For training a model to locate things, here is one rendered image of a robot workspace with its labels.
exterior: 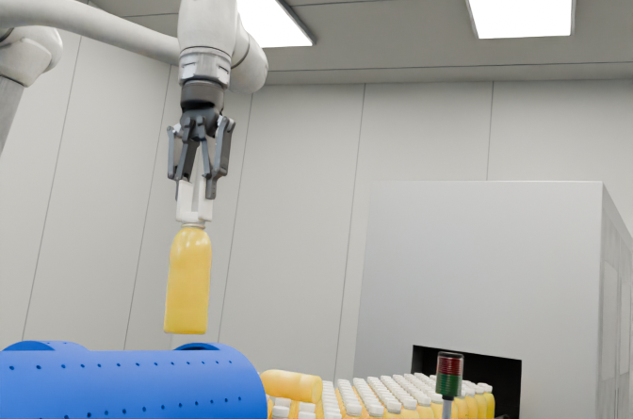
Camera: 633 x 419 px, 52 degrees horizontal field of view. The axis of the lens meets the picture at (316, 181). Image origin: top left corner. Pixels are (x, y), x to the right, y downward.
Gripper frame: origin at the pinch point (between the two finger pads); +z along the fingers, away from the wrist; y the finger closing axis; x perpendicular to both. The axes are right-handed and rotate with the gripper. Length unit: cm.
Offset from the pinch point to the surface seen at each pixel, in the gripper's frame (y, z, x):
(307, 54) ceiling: -183, -212, 352
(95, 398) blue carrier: -6.8, 31.1, -10.9
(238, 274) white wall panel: -283, -36, 411
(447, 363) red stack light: 19, 27, 76
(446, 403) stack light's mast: 18, 36, 78
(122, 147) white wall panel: -318, -128, 287
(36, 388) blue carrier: -8.1, 29.3, -20.5
